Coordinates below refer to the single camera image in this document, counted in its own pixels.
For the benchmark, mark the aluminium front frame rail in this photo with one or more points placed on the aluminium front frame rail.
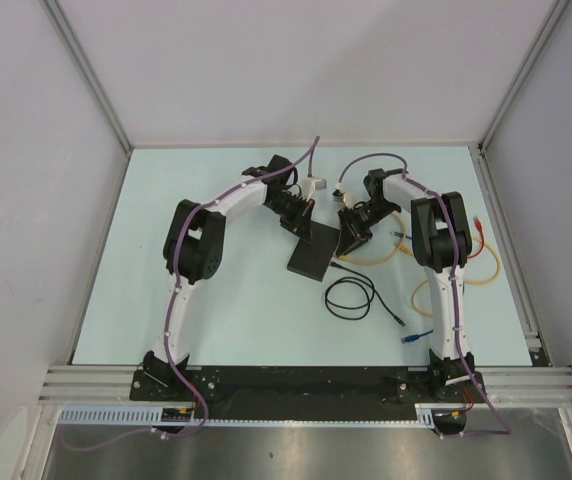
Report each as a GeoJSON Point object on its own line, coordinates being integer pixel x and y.
{"type": "Point", "coordinates": [507, 387]}

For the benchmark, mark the grey slotted cable duct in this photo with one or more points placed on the grey slotted cable duct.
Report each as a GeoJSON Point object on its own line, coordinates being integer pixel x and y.
{"type": "Point", "coordinates": [156, 417]}

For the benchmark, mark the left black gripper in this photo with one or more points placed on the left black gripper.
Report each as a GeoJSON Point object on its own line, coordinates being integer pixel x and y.
{"type": "Point", "coordinates": [300, 223]}

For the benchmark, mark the black network switch box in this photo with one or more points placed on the black network switch box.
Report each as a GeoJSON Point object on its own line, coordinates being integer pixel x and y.
{"type": "Point", "coordinates": [312, 259]}

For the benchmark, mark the aluminium right corner post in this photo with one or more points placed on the aluminium right corner post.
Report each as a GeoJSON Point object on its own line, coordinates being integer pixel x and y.
{"type": "Point", "coordinates": [543, 37]}

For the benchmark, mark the aluminium right frame rail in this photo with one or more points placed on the aluminium right frame rail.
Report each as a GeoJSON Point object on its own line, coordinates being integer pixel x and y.
{"type": "Point", "coordinates": [527, 315]}

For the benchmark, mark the aluminium left corner post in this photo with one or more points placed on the aluminium left corner post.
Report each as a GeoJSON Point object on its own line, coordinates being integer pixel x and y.
{"type": "Point", "coordinates": [80, 60]}

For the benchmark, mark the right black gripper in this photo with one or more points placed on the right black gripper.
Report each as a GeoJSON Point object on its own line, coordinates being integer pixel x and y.
{"type": "Point", "coordinates": [352, 232]}

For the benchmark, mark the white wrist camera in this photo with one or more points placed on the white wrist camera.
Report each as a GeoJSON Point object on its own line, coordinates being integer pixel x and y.
{"type": "Point", "coordinates": [310, 185]}
{"type": "Point", "coordinates": [342, 196]}

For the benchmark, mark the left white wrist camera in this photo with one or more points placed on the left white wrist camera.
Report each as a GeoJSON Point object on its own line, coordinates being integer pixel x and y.
{"type": "Point", "coordinates": [310, 185]}

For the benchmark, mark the aluminium corner post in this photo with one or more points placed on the aluminium corner post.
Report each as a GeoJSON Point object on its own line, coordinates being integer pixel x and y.
{"type": "Point", "coordinates": [80, 60]}
{"type": "Point", "coordinates": [543, 37]}

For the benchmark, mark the aluminium frame rail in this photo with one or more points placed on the aluminium frame rail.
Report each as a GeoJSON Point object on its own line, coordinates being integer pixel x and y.
{"type": "Point", "coordinates": [507, 387]}
{"type": "Point", "coordinates": [527, 315]}

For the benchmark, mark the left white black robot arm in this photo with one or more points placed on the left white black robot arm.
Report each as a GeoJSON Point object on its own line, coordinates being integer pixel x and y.
{"type": "Point", "coordinates": [193, 251]}

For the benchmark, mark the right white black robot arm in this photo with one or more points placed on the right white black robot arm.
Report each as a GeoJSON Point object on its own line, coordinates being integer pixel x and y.
{"type": "Point", "coordinates": [441, 243]}

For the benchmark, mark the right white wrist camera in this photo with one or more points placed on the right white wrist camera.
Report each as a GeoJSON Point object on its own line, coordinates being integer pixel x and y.
{"type": "Point", "coordinates": [342, 196]}

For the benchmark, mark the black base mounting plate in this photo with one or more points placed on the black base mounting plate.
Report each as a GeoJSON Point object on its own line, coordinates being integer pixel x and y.
{"type": "Point", "coordinates": [321, 394]}

